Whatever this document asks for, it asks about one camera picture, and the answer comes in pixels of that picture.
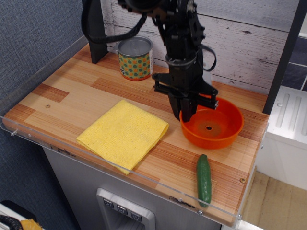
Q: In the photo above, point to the patterned tin can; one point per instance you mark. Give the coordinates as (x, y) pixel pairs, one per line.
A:
(135, 57)

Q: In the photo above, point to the grey toy fridge cabinet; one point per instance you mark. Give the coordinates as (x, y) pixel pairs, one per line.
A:
(80, 179)

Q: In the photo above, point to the green toy cucumber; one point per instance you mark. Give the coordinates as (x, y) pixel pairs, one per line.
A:
(204, 181)

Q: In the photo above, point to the white toy sink unit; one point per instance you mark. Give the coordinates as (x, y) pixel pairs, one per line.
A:
(283, 151)

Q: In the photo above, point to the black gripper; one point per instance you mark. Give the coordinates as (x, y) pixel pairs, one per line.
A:
(185, 87)

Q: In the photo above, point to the black frame post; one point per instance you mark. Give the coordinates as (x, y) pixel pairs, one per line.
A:
(92, 24)
(286, 54)

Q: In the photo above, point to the clear acrylic front guard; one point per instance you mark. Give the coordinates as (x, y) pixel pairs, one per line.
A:
(227, 220)

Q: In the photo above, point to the black left frame post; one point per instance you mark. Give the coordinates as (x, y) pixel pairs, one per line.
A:
(92, 24)

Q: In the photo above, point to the yellow object bottom left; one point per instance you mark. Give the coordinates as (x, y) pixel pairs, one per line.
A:
(30, 224)

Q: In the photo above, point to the black right frame post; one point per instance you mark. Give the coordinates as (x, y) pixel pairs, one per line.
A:
(286, 54)

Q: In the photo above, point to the orange pot with grey handle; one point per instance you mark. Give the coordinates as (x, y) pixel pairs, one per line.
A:
(213, 129)

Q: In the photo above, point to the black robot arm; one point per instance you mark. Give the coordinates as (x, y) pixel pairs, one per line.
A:
(182, 34)

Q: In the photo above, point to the yellow cloth napkin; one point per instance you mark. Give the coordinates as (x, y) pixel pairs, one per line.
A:
(123, 135)

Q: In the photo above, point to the silver dispenser panel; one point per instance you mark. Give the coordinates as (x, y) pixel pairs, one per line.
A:
(121, 214)

